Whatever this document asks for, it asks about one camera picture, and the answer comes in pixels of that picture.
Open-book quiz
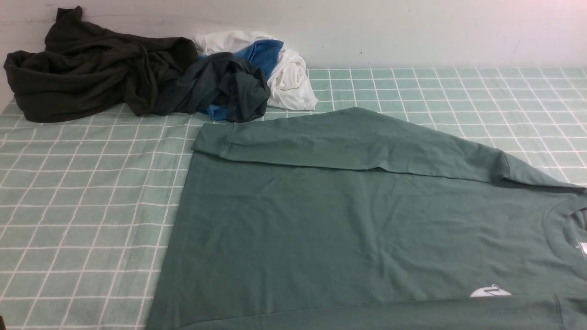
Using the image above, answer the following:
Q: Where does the dark olive crumpled garment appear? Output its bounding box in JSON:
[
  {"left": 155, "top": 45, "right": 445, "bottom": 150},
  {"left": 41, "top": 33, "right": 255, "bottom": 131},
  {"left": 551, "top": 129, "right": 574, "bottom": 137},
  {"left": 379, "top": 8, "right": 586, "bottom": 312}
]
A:
[{"left": 4, "top": 6, "right": 199, "bottom": 123}]

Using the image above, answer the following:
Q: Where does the white crumpled garment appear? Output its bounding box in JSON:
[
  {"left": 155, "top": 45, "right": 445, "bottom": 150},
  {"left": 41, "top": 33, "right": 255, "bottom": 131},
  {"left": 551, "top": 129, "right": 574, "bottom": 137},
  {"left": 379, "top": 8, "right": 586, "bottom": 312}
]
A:
[{"left": 194, "top": 31, "right": 317, "bottom": 111}]

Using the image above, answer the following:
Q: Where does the green long sleeve shirt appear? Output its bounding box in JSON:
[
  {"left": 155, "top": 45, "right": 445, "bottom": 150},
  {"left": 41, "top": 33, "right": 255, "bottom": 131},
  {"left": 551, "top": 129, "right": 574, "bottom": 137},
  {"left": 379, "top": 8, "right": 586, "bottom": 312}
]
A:
[{"left": 145, "top": 107, "right": 587, "bottom": 330}]

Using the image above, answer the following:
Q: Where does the blue crumpled garment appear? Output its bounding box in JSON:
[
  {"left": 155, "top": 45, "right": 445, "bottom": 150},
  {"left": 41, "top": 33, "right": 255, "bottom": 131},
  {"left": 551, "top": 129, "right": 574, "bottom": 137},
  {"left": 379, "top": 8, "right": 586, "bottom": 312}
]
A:
[{"left": 207, "top": 39, "right": 284, "bottom": 121}]

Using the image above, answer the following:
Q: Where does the green checkered tablecloth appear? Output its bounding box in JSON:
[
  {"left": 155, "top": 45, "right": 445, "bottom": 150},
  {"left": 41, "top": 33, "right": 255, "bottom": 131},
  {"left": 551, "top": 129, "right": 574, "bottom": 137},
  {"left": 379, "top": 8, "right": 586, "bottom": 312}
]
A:
[{"left": 0, "top": 67, "right": 587, "bottom": 330}]

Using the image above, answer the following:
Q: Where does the dark grey crumpled garment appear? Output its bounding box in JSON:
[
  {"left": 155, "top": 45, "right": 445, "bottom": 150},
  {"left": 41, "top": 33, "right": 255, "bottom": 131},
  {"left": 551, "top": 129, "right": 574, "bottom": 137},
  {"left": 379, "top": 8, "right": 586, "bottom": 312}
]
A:
[{"left": 151, "top": 52, "right": 270, "bottom": 123}]

